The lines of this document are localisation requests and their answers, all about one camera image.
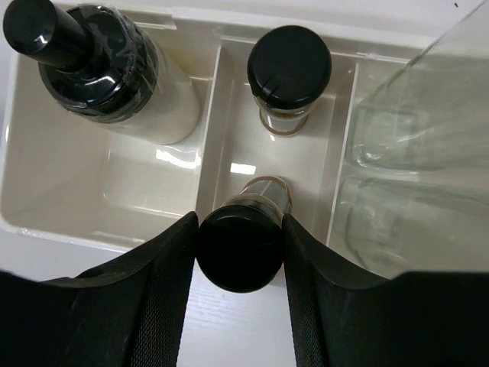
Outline glass oil bottle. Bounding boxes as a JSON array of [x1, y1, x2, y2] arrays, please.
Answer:
[[348, 1, 488, 171], [329, 177, 488, 278]]

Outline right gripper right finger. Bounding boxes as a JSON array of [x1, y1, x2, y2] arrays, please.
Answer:
[[282, 215, 488, 366]]

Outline white three-compartment tray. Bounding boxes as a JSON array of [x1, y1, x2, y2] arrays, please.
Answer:
[[0, 7, 489, 284]]

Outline spice jar black lid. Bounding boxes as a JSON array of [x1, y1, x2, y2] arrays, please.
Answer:
[[193, 175, 294, 294], [246, 25, 332, 136]]

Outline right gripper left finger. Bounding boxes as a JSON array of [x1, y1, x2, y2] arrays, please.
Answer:
[[1, 212, 199, 366]]

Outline white bottle black cap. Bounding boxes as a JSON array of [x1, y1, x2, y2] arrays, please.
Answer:
[[2, 1, 201, 145]]

